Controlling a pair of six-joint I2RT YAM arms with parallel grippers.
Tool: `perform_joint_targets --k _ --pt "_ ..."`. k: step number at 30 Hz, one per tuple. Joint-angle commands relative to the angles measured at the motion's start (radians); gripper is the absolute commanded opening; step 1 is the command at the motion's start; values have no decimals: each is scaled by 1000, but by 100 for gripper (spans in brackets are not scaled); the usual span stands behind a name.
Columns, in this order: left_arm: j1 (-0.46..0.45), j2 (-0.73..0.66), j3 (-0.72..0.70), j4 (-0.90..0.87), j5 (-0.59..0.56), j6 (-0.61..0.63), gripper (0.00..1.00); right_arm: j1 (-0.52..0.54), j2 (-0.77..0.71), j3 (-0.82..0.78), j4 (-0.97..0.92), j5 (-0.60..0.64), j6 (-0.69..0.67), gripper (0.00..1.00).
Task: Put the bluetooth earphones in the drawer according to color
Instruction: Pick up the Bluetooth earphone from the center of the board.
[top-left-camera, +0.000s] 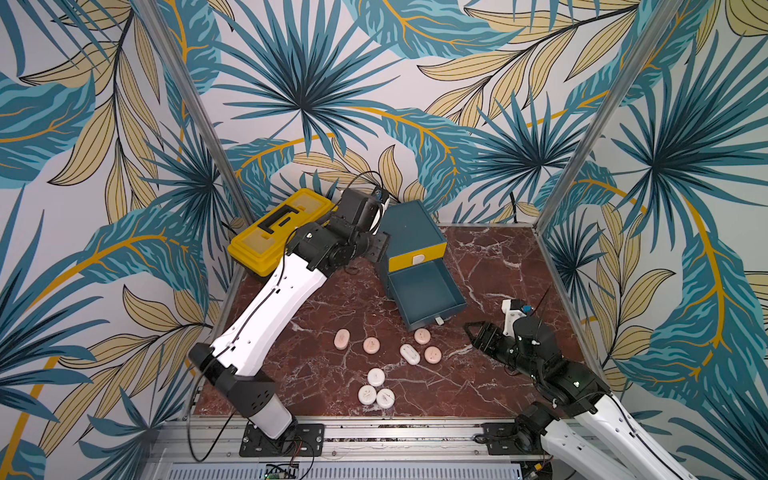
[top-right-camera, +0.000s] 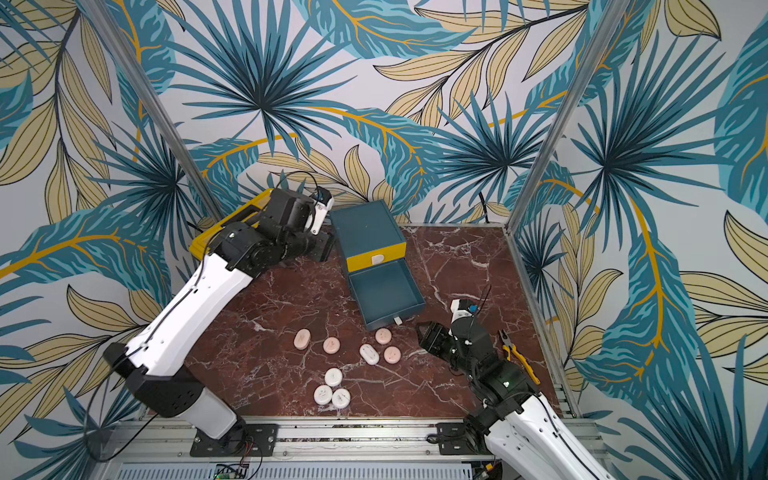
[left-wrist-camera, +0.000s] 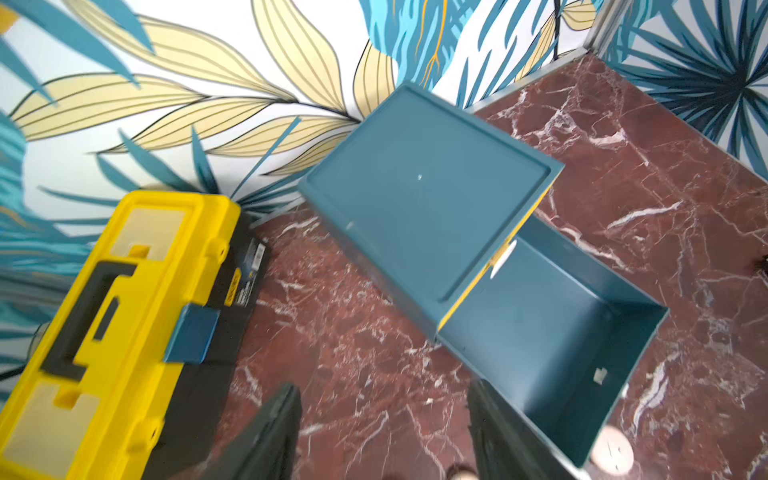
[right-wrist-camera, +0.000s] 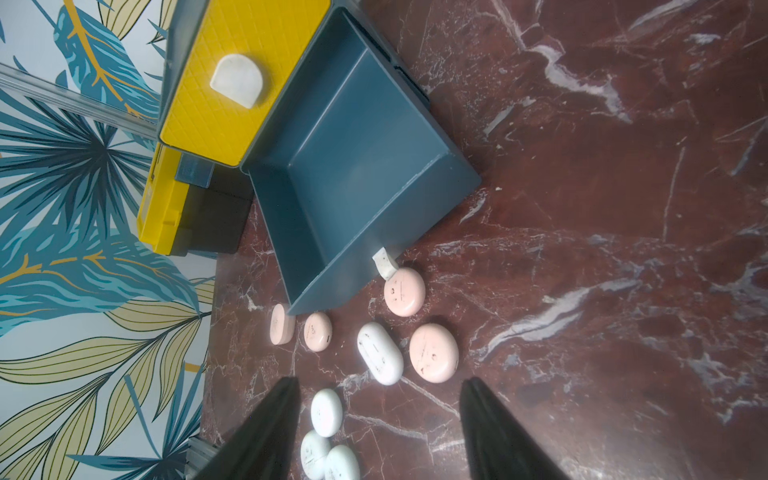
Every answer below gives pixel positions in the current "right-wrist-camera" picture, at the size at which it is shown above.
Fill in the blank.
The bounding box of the white round earphone case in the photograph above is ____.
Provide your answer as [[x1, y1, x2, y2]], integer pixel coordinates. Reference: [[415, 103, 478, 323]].
[[300, 430, 331, 480], [310, 388, 343, 438], [324, 445, 361, 480]]

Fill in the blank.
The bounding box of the yellow top drawer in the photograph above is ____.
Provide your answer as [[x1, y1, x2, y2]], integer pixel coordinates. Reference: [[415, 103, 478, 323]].
[[158, 0, 331, 167]]

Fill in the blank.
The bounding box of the pink oval earphone case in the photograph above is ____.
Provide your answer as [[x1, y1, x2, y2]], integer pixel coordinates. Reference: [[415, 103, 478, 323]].
[[269, 303, 296, 345]]

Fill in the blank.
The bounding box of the teal drawer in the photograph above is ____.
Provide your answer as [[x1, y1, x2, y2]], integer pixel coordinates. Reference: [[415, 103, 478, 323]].
[[241, 2, 481, 315]]

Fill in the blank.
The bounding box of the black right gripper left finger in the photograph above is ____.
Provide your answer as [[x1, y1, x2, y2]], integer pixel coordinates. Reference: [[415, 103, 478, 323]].
[[195, 377, 300, 480]]

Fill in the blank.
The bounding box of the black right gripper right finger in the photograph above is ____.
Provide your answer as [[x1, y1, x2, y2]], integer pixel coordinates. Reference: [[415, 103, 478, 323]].
[[459, 377, 567, 480]]

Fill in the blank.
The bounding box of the yellow and black toolbox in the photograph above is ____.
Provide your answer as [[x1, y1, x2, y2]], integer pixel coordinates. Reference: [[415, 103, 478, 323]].
[[137, 143, 254, 257]]

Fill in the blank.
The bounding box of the teal drawer cabinet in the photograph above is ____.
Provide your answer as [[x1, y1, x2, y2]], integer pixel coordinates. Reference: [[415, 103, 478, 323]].
[[235, 1, 434, 173]]

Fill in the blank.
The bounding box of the pink round earphone case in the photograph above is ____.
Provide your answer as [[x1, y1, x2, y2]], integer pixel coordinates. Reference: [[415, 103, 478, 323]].
[[384, 267, 426, 318], [409, 323, 459, 384], [304, 312, 333, 352]]

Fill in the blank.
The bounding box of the aluminium front rail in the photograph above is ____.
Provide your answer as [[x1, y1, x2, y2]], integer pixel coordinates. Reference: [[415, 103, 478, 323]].
[[184, 436, 219, 480]]

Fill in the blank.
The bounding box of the white oval earphone case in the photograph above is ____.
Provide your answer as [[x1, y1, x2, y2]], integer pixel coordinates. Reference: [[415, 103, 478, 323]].
[[357, 322, 404, 386]]

